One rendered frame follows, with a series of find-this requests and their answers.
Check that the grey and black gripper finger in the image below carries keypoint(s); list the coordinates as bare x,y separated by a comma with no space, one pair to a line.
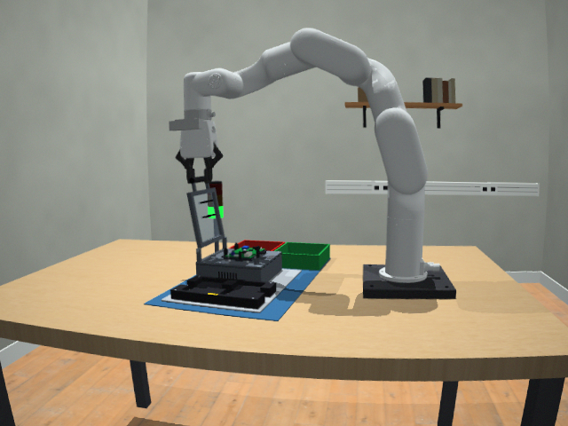
188,164
210,163

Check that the red bin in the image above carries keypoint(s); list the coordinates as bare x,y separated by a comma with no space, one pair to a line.
266,245

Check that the green bin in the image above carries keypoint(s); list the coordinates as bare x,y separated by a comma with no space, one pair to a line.
305,256

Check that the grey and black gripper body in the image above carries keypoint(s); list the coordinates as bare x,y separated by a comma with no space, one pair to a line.
199,143

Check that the green circuit board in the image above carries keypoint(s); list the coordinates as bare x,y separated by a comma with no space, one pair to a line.
246,252

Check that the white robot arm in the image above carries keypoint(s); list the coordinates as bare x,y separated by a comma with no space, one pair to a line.
395,130

